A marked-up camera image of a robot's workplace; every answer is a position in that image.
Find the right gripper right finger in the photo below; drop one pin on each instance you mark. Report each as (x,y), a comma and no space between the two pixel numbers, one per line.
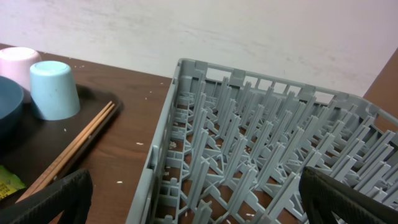
(323,197)

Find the dark brown serving tray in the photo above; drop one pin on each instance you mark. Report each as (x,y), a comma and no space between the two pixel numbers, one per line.
(34,143)

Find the white plastic cup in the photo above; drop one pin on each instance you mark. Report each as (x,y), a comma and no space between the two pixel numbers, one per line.
(15,65)

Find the light blue plastic cup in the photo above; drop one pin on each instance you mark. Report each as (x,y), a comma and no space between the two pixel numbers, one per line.
(53,91)

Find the wooden chopstick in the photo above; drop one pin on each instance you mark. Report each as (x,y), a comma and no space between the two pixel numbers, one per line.
(71,146)
(81,143)

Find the dark blue plate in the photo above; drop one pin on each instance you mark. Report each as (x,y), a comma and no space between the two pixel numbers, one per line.
(12,97)

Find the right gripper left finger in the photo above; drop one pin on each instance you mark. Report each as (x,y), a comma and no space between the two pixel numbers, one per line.
(69,196)

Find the grey dishwasher rack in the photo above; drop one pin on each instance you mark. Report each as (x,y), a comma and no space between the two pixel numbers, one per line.
(233,144)

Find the green snack wrapper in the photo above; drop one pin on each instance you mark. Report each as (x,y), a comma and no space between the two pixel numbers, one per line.
(10,183)

